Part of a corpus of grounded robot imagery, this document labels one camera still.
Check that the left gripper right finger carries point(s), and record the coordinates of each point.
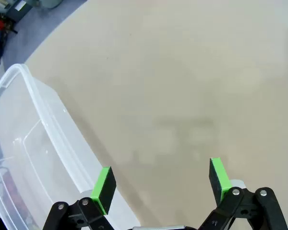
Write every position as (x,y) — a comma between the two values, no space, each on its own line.
(220,184)

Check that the dark storage bin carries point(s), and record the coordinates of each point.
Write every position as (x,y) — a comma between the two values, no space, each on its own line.
(19,9)

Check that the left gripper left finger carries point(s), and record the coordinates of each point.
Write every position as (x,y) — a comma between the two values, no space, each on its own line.
(103,191)

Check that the clear plastic box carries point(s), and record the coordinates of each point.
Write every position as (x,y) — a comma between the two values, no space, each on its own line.
(38,100)

